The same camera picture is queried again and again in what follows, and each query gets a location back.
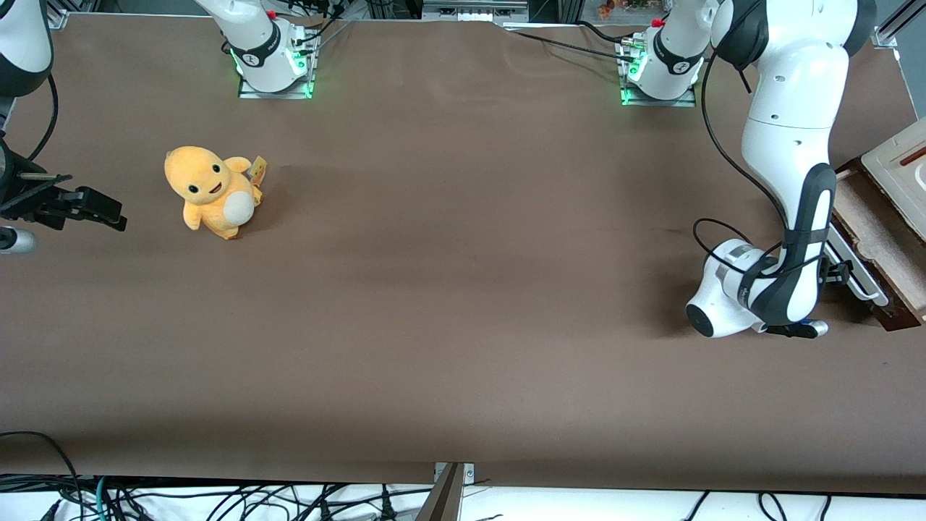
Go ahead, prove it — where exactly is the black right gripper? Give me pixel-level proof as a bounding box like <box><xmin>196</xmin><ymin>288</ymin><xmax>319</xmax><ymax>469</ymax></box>
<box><xmin>0</xmin><ymin>137</ymin><xmax>128</xmax><ymax>232</ymax></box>

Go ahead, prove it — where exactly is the white bar drawer handle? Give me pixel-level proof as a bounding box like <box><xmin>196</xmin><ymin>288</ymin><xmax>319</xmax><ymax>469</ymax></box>
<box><xmin>825</xmin><ymin>221</ymin><xmax>891</xmax><ymax>310</ymax></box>

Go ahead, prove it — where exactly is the dark brown wooden drawer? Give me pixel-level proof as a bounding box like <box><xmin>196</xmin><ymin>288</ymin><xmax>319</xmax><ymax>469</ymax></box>
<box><xmin>825</xmin><ymin>161</ymin><xmax>926</xmax><ymax>332</ymax></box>

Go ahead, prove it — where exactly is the yellow plush toy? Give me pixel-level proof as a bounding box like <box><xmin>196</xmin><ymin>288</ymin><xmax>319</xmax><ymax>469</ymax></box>
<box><xmin>163</xmin><ymin>145</ymin><xmax>268</xmax><ymax>241</ymax></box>

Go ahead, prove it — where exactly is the brown table cover sheet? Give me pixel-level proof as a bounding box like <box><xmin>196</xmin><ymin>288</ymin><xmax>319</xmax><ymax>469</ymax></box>
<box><xmin>0</xmin><ymin>13</ymin><xmax>926</xmax><ymax>496</ymax></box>

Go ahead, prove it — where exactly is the grey equipment box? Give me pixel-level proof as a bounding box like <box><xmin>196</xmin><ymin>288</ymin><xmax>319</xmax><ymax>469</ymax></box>
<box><xmin>422</xmin><ymin>0</ymin><xmax>530</xmax><ymax>22</ymax></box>

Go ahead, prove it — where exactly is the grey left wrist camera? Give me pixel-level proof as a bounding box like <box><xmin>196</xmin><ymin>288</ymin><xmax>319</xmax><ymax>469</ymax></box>
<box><xmin>765</xmin><ymin>318</ymin><xmax>830</xmax><ymax>340</ymax></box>

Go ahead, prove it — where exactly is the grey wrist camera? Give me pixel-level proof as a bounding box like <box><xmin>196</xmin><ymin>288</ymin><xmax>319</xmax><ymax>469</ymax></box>
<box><xmin>0</xmin><ymin>227</ymin><xmax>37</xmax><ymax>255</ymax></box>
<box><xmin>765</xmin><ymin>318</ymin><xmax>830</xmax><ymax>340</ymax></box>

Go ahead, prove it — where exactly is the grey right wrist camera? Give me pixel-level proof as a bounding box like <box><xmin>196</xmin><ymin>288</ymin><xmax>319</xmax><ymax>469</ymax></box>
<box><xmin>0</xmin><ymin>227</ymin><xmax>37</xmax><ymax>255</ymax></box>

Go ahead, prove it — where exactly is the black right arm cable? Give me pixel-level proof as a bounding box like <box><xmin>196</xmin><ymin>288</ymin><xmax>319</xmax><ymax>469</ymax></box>
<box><xmin>27</xmin><ymin>72</ymin><xmax>60</xmax><ymax>164</ymax></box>

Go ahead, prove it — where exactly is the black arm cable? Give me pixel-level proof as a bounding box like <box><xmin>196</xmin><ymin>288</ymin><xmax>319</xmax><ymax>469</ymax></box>
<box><xmin>27</xmin><ymin>72</ymin><xmax>60</xmax><ymax>164</ymax></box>
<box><xmin>692</xmin><ymin>22</ymin><xmax>833</xmax><ymax>279</ymax></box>

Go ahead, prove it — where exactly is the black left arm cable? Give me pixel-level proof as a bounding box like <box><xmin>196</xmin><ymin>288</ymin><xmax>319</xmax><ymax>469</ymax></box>
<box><xmin>692</xmin><ymin>22</ymin><xmax>833</xmax><ymax>279</ymax></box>

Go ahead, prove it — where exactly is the black looped floor cable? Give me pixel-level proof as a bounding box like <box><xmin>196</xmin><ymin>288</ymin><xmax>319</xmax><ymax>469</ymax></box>
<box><xmin>0</xmin><ymin>431</ymin><xmax>82</xmax><ymax>521</ymax></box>

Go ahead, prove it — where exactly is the black base cable bundle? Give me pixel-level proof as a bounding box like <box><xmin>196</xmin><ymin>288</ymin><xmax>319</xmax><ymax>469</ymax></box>
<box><xmin>289</xmin><ymin>0</ymin><xmax>349</xmax><ymax>55</ymax></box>

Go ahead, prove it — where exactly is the short black table cable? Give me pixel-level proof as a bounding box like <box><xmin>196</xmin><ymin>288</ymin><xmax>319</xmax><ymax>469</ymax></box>
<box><xmin>575</xmin><ymin>20</ymin><xmax>630</xmax><ymax>46</ymax></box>

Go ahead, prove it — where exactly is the long black table cable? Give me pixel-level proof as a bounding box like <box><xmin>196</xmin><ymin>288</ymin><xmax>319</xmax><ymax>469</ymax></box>
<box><xmin>501</xmin><ymin>27</ymin><xmax>637</xmax><ymax>62</ymax></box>

